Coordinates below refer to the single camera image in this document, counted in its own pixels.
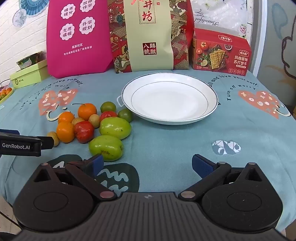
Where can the grey metal frame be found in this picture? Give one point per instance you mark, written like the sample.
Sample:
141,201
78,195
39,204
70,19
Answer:
261,34

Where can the blue paper fan decoration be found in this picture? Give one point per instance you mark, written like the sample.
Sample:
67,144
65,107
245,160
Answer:
32,4

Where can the small red apple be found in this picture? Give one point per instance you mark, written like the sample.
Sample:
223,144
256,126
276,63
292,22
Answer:
108,114

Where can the small orange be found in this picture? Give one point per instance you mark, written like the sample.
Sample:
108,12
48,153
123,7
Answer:
66,117

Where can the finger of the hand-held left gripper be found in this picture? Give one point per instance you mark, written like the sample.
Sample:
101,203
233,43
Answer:
47,142

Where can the red cracker box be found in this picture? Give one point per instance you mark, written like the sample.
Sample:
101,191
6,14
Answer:
231,62

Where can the white floral bag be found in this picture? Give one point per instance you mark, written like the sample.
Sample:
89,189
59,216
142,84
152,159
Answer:
215,14

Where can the yellow tray of small fruit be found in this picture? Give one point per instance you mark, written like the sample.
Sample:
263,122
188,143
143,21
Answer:
6,93

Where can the round green fruit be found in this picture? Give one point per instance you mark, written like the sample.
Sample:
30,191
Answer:
108,107
125,114

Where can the pink paper bag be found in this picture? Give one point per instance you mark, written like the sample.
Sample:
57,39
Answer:
78,58

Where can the white plate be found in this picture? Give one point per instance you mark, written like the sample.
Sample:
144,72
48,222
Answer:
171,99

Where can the large green jujube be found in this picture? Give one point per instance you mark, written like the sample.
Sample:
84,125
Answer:
106,147
115,127

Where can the orange with green stem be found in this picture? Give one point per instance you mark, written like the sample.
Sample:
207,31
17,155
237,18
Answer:
87,111

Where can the light green box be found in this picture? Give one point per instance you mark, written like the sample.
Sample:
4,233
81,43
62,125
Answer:
27,76

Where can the small red fruit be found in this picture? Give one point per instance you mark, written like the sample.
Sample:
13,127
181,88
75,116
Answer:
84,132

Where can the large orange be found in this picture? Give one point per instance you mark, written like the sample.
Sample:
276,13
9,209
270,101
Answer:
65,132

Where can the green patterned bowl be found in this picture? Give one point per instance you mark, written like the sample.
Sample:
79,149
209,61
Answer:
29,60

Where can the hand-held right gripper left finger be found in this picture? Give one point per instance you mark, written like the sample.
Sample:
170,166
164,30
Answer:
96,162

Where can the brown longan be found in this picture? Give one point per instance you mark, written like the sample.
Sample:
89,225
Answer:
94,121
53,137
78,121

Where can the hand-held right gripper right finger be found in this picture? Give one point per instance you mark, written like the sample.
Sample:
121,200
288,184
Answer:
201,165

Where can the blue printed tablecloth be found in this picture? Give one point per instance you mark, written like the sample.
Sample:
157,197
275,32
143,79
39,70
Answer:
173,143

